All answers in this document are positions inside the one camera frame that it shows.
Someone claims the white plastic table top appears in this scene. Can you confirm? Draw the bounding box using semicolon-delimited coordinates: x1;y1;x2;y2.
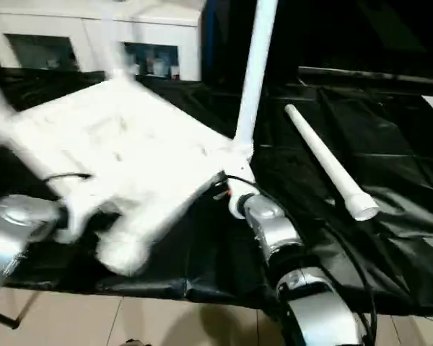
0;71;255;278

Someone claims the black mat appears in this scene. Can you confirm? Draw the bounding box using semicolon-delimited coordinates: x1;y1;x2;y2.
0;66;433;319

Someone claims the dark long bar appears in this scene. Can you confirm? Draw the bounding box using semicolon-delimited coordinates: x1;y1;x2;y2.
297;66;433;88

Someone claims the white cabinet with glass doors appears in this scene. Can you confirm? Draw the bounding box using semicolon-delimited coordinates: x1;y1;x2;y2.
0;0;207;83

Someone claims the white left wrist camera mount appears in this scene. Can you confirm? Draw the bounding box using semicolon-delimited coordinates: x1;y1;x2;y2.
53;193;106;245

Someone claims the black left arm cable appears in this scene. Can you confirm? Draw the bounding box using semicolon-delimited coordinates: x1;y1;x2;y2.
42;173;94;182

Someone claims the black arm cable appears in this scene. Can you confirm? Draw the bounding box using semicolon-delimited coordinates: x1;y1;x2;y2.
42;173;94;182
226;174;379;346

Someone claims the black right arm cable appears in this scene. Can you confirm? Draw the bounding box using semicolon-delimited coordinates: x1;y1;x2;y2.
226;174;379;346

